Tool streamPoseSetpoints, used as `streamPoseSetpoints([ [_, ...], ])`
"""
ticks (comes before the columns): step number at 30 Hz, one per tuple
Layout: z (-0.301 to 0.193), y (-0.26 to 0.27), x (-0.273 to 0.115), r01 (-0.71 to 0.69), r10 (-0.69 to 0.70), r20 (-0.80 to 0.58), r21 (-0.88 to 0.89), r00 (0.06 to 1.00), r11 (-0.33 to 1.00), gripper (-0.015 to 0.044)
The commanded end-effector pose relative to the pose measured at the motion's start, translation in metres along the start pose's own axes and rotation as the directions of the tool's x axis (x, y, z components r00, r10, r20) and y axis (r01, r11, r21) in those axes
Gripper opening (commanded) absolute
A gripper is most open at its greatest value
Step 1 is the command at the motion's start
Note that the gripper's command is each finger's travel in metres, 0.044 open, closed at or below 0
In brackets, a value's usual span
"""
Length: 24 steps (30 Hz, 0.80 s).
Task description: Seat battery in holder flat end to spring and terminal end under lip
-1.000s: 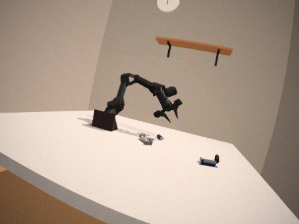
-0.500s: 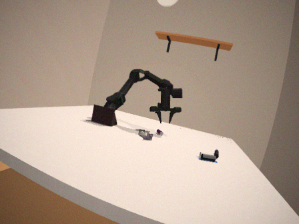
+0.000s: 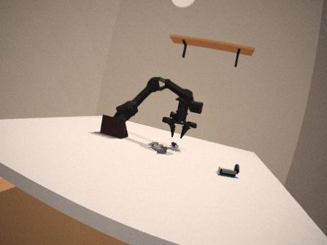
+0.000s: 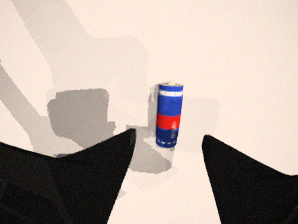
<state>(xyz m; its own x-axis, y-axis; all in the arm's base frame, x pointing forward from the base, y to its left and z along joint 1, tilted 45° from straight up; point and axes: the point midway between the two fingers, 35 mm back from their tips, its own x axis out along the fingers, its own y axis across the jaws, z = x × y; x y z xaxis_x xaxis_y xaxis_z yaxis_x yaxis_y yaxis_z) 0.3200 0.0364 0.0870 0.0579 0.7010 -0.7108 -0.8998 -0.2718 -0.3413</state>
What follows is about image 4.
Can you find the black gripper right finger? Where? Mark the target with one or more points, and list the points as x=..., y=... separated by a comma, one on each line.
x=246, y=191

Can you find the blue and red battery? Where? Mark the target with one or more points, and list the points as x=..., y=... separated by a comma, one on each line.
x=168, y=113

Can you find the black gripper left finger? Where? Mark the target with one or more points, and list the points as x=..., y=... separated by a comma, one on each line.
x=83, y=185

